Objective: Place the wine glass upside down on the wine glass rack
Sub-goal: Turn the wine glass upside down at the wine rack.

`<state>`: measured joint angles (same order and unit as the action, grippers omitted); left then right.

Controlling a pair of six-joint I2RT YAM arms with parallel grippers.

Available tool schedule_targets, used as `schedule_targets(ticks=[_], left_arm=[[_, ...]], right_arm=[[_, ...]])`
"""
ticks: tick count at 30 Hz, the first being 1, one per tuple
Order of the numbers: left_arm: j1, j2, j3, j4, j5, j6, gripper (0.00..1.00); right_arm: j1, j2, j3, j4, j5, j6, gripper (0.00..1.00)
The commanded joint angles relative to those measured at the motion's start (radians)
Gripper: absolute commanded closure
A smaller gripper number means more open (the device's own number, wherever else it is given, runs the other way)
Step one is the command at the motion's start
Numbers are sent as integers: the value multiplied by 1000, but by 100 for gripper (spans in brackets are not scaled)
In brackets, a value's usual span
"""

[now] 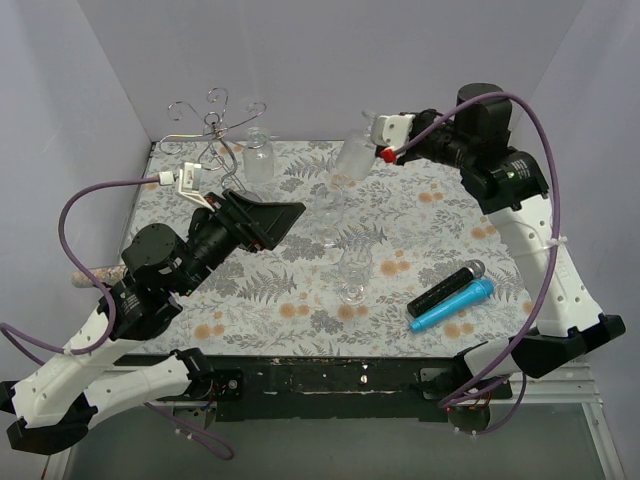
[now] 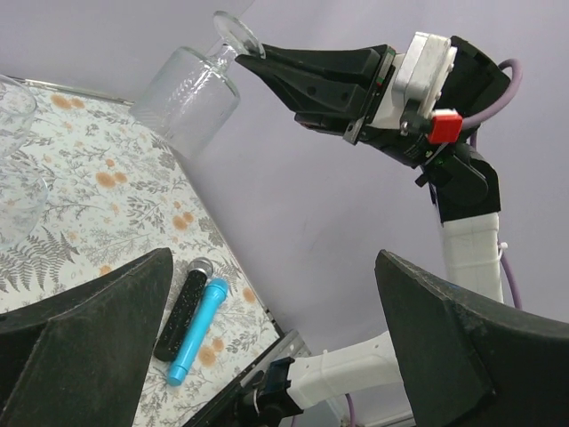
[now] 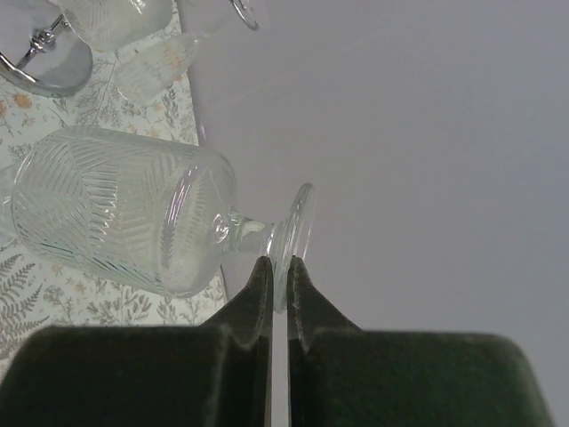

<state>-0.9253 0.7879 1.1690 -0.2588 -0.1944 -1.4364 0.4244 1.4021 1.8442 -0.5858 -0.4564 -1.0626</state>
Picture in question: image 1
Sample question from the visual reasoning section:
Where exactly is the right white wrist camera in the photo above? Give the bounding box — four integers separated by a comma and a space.
370, 112, 416, 164

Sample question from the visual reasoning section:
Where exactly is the black table front rail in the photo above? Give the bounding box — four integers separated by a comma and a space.
139, 353, 511, 426

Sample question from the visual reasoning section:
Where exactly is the blue toy microphone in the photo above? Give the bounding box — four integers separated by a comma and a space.
409, 278, 494, 333

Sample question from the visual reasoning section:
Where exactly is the floral tablecloth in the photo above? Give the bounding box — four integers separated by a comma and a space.
142, 161, 533, 357

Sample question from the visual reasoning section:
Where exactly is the black microphone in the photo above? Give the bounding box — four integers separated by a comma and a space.
407, 260, 485, 318

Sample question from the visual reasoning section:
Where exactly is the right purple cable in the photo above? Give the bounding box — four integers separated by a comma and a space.
389, 92, 559, 431

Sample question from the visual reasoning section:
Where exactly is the purple cable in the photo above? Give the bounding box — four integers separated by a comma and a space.
0, 177, 236, 461
389, 92, 559, 431

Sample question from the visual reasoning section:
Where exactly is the near wine glass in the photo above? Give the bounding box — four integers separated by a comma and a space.
338, 245, 373, 305

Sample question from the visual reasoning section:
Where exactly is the glitter microphone on stand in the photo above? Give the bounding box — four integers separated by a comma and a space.
71, 265, 127, 289

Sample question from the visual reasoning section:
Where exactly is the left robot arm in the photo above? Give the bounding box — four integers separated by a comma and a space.
1, 190, 306, 455

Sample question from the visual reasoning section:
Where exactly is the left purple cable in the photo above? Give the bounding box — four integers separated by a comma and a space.
0, 177, 236, 461

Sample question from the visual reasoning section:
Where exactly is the middle wine glass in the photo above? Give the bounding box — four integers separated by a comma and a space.
312, 185, 345, 248

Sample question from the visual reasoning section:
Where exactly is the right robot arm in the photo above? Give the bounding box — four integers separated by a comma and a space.
393, 83, 626, 404

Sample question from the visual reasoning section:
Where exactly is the chrome wine glass rack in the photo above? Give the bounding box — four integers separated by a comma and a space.
157, 87, 267, 201

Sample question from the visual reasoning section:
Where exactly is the patterned tumbler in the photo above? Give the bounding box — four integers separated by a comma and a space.
243, 127, 275, 183
339, 110, 376, 182

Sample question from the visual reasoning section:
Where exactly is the far wine glass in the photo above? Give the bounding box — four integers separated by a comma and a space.
328, 150, 357, 190

